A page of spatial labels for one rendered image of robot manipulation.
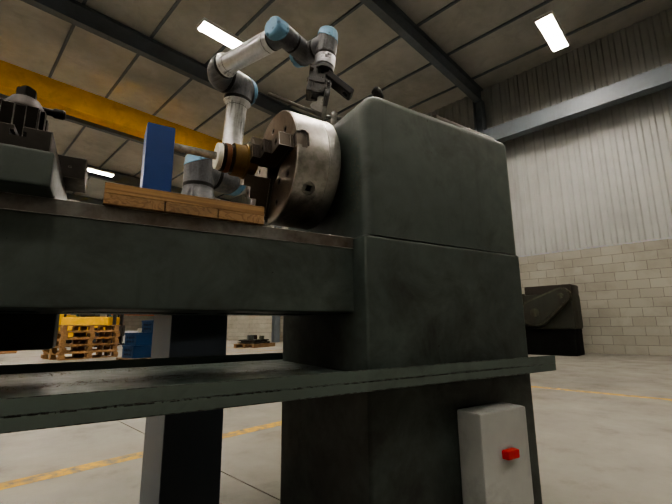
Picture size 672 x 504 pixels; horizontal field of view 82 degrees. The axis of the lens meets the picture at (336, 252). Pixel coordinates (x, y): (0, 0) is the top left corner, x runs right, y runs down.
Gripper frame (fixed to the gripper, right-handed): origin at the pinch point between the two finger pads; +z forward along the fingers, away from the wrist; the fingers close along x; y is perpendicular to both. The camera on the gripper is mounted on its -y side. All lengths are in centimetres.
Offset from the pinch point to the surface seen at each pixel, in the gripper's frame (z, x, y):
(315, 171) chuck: 32.6, 33.2, 2.1
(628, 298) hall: -58, -635, -739
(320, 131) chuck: 21.1, 32.1, 2.0
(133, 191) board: 49, 52, 36
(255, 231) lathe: 52, 41, 14
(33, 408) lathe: 84, 67, 36
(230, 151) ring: 29.6, 30.2, 23.8
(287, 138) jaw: 25.7, 34.5, 10.0
